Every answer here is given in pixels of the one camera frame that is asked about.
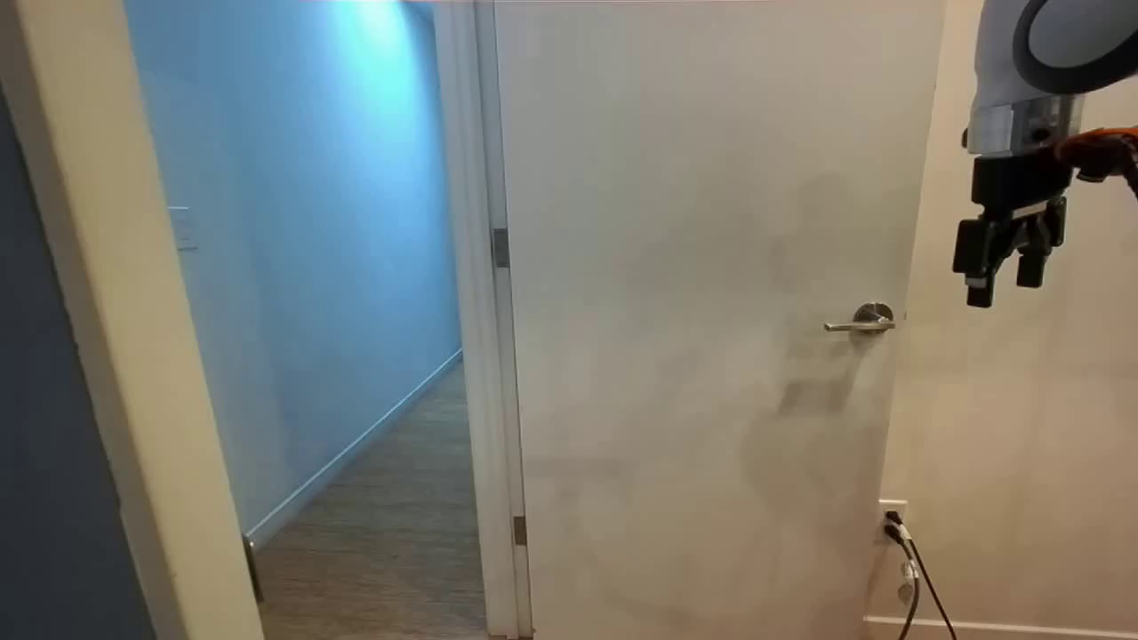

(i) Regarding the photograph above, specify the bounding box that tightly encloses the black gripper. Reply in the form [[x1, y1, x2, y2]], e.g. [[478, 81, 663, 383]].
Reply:
[[950, 145, 1078, 312]]

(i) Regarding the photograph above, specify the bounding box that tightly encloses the white interior door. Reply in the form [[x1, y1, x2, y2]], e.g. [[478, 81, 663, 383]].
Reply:
[[478, 0, 952, 640]]

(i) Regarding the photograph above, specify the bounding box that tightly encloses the white room baseboard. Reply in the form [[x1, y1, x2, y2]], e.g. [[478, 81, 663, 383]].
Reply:
[[861, 613, 1138, 640]]

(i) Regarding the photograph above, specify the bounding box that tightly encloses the white hallway baseboard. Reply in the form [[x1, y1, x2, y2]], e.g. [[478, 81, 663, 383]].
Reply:
[[241, 344, 467, 553]]

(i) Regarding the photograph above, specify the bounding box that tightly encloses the metal strike plate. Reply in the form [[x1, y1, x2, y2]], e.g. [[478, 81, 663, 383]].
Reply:
[[241, 535, 266, 608]]

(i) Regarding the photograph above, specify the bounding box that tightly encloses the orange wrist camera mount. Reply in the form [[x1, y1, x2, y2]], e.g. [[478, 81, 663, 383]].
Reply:
[[1051, 125, 1138, 184]]

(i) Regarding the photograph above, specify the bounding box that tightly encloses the silver lever door handle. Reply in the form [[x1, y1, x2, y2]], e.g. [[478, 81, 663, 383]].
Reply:
[[821, 299, 901, 341]]

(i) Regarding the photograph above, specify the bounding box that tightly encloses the white wall power outlet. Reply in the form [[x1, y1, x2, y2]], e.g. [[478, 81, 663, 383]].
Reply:
[[874, 496, 914, 547]]

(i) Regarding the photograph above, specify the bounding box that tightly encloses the black power plug cable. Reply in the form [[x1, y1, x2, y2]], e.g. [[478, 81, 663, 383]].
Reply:
[[880, 512, 963, 640]]

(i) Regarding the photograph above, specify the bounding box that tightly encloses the white wall light switch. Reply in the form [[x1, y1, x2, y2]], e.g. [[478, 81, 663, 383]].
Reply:
[[169, 200, 208, 256]]

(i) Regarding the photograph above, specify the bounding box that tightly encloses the cream door frame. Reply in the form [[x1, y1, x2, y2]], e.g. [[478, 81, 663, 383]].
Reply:
[[0, 0, 536, 640]]

